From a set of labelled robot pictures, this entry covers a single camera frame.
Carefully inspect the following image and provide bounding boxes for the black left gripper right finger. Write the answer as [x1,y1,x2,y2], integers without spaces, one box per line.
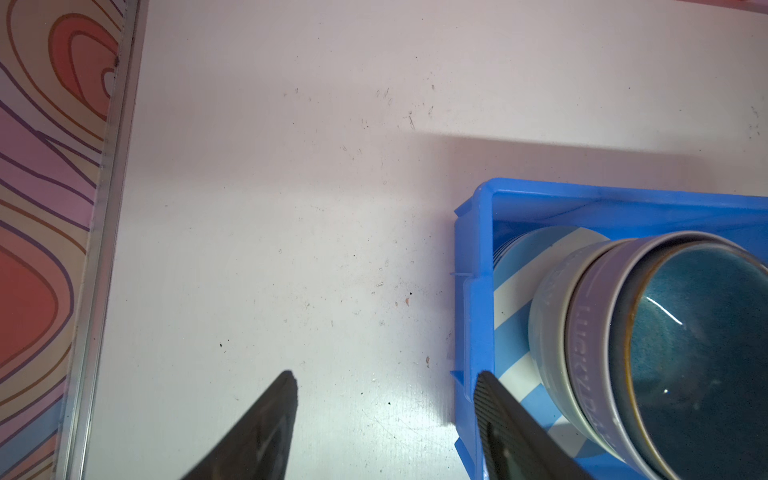
[473,371,591,480]

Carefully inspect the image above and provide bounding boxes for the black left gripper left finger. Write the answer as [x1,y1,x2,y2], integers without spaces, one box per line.
[184,370,298,480]

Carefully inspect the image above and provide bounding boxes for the grey purple bowl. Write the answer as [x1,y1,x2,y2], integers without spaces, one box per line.
[565,231,735,479]

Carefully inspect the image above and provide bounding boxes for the dark blue bowl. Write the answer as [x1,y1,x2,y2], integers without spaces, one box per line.
[609,241,767,479]

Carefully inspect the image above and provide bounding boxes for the blue plastic bin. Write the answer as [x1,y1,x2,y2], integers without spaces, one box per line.
[452,178,767,479]

